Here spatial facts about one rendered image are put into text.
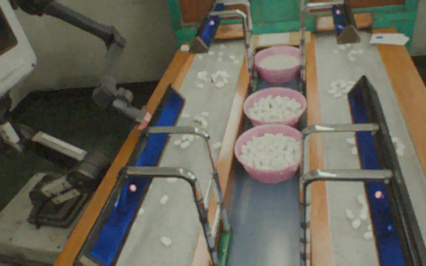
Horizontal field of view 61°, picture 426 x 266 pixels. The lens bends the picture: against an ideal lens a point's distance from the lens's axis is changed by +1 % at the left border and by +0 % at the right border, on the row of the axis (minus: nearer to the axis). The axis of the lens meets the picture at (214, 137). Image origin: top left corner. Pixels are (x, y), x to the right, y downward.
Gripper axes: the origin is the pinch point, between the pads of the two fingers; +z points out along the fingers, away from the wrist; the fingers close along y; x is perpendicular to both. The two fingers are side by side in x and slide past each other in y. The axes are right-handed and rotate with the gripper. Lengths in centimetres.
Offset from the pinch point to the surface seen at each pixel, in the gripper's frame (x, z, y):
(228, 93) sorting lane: -9.8, 22.2, 36.8
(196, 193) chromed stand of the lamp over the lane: -41, 10, -57
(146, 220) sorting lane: 0.2, 10.6, -40.6
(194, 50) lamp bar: -29.5, -3.6, 18.5
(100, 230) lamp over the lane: -35, -5, -71
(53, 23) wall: 104, -107, 162
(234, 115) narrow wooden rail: -15.8, 25.3, 14.9
